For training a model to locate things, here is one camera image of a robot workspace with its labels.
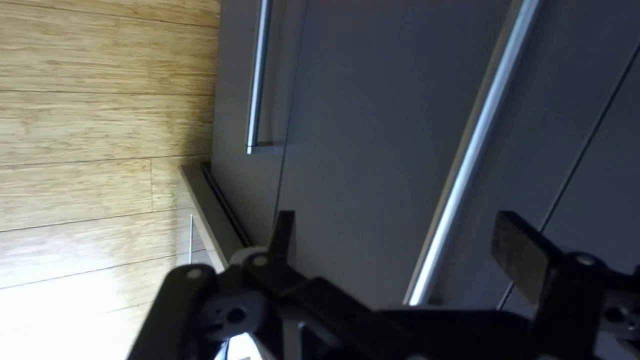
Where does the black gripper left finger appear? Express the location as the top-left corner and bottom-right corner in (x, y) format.
(126, 208), (376, 360)

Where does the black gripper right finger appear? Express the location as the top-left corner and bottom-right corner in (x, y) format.
(491, 211), (640, 360)

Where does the silver deep drawer handle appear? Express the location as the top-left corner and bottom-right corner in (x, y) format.
(402, 0), (544, 308)

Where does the deep dark grey drawer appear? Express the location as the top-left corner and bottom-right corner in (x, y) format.
(274, 0), (640, 317)

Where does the shallow dark grey drawer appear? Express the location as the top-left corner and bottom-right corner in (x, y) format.
(503, 46), (640, 312)

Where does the lowest dark grey drawer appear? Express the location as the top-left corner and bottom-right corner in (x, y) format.
(211, 0), (311, 251)

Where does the silver lowest drawer handle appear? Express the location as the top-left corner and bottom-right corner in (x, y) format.
(244, 0), (276, 158)

